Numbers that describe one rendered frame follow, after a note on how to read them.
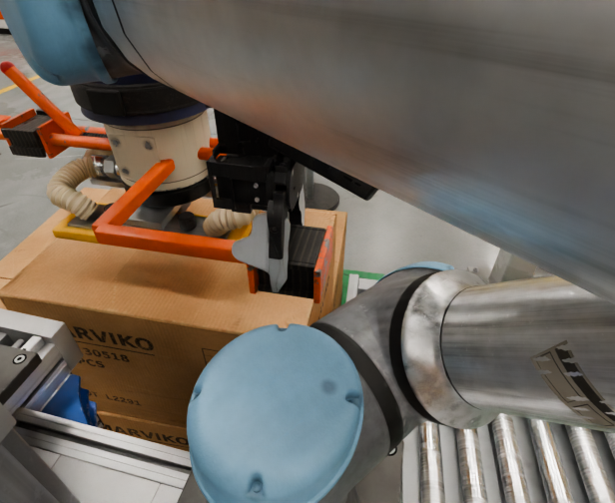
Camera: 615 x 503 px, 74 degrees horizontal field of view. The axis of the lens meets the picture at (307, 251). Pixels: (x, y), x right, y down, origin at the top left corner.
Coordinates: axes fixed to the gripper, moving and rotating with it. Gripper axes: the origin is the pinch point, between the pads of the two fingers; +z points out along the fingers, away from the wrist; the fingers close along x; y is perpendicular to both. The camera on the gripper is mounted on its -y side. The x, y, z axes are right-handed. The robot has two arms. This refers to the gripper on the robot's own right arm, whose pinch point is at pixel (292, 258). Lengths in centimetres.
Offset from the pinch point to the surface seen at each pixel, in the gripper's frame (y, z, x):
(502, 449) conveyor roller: -45, 64, -16
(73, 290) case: 46, 24, -10
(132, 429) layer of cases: 45, 69, -6
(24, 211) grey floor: 217, 119, -146
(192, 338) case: 20.7, 27.8, -6.1
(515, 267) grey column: -76, 96, -124
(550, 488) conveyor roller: -54, 64, -10
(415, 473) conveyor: -26, 70, -9
